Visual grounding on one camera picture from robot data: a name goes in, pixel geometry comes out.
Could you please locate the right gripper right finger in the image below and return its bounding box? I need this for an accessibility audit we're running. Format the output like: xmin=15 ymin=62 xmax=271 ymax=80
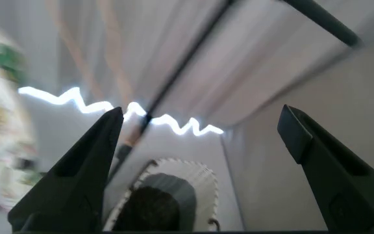
xmin=277 ymin=103 xmax=374 ymax=233

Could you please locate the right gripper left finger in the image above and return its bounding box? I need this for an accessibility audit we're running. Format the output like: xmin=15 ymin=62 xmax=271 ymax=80
xmin=7 ymin=106 xmax=125 ymax=233

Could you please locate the cream printed garment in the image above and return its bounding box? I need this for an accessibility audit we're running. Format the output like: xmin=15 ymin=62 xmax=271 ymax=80
xmin=0 ymin=9 xmax=42 ymax=212

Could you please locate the white laundry basket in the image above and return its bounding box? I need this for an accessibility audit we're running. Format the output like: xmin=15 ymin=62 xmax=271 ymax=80
xmin=102 ymin=157 xmax=221 ymax=232

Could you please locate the black clothes rack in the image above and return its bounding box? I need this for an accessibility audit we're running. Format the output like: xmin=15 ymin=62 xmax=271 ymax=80
xmin=107 ymin=0 xmax=363 ymax=183

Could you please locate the white curtain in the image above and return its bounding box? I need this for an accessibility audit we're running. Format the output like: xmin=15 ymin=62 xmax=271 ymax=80
xmin=0 ymin=0 xmax=374 ymax=136

